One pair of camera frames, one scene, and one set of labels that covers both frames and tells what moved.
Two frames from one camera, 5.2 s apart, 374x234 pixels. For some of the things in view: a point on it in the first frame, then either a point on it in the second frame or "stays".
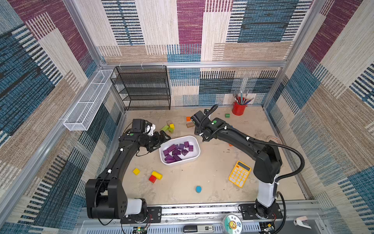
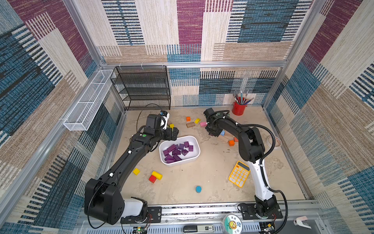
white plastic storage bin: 191,140 stays
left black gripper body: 154,141 → 167,134
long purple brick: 169,159 stays
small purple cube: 184,152 stays
